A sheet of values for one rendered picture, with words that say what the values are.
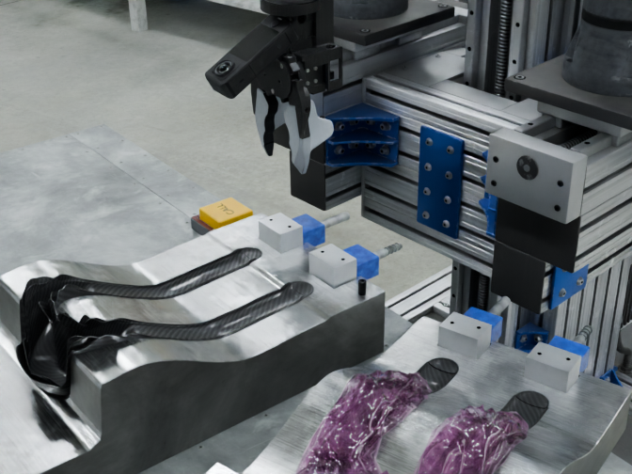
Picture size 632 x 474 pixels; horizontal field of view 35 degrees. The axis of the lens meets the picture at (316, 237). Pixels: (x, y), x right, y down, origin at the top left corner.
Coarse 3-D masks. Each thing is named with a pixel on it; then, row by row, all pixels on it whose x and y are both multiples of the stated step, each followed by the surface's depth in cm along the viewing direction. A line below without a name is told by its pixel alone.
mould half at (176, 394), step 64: (192, 256) 127; (192, 320) 115; (320, 320) 114; (384, 320) 121; (0, 384) 109; (128, 384) 99; (192, 384) 105; (256, 384) 111; (0, 448) 100; (64, 448) 100; (128, 448) 102
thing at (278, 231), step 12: (276, 216) 130; (300, 216) 132; (336, 216) 134; (348, 216) 135; (264, 228) 128; (276, 228) 127; (288, 228) 127; (300, 228) 127; (312, 228) 130; (324, 228) 131; (264, 240) 129; (276, 240) 127; (288, 240) 127; (300, 240) 128; (312, 240) 130; (324, 240) 132
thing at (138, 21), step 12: (132, 0) 489; (144, 0) 491; (216, 0) 454; (228, 0) 450; (240, 0) 450; (252, 0) 450; (132, 12) 493; (144, 12) 494; (132, 24) 496; (144, 24) 496
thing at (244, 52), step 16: (272, 16) 116; (256, 32) 116; (272, 32) 114; (288, 32) 114; (240, 48) 115; (256, 48) 114; (272, 48) 114; (288, 48) 115; (224, 64) 113; (240, 64) 113; (256, 64) 113; (208, 80) 114; (224, 80) 112; (240, 80) 113
